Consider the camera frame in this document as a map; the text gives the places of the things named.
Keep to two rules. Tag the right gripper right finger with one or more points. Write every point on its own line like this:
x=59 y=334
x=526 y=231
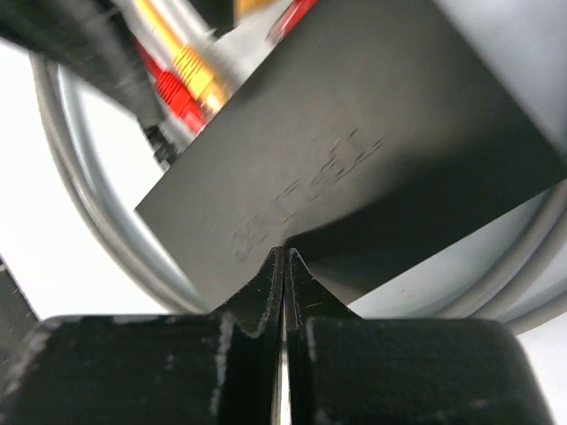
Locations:
x=305 y=300

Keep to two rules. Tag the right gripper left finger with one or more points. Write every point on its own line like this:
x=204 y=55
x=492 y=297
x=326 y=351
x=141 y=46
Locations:
x=249 y=352

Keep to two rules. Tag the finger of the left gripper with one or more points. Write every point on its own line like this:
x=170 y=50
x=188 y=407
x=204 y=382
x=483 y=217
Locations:
x=91 y=39

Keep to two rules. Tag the black network switch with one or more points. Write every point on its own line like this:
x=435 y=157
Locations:
x=372 y=137

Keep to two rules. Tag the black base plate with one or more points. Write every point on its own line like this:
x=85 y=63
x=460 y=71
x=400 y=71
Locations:
x=17 y=317

